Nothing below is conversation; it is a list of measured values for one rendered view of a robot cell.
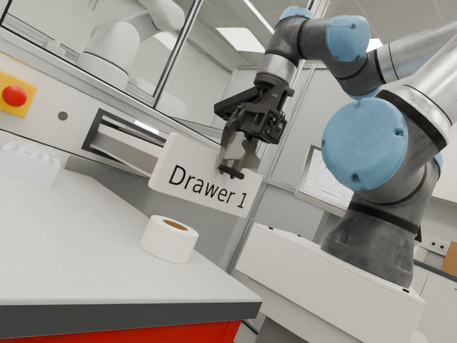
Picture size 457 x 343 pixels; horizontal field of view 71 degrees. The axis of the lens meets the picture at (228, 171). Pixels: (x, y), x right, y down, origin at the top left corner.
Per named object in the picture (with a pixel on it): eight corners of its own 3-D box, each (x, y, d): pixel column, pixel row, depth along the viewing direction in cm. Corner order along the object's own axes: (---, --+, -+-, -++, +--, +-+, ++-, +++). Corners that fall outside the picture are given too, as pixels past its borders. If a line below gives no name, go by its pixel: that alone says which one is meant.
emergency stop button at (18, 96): (22, 110, 63) (30, 92, 63) (-1, 101, 60) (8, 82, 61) (19, 108, 65) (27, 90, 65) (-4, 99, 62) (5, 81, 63)
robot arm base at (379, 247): (400, 282, 60) (419, 233, 61) (417, 295, 46) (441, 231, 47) (322, 247, 66) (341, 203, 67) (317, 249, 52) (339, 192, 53)
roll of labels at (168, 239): (171, 266, 39) (183, 235, 39) (128, 241, 42) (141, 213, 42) (196, 261, 46) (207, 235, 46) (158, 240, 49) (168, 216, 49)
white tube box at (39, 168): (50, 188, 53) (60, 167, 53) (-8, 169, 49) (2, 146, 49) (52, 175, 64) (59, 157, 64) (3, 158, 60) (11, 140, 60)
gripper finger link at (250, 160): (246, 185, 64) (261, 141, 64) (226, 177, 68) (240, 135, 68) (256, 187, 67) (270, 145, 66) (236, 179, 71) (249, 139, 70)
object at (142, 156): (239, 209, 78) (249, 186, 78) (156, 181, 60) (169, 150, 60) (154, 167, 106) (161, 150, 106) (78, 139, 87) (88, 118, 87)
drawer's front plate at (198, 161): (246, 218, 78) (263, 177, 79) (151, 189, 57) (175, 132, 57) (241, 216, 79) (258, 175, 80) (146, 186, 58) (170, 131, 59)
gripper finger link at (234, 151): (228, 174, 60) (251, 132, 61) (208, 166, 64) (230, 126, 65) (237, 181, 62) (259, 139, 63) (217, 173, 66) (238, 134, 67)
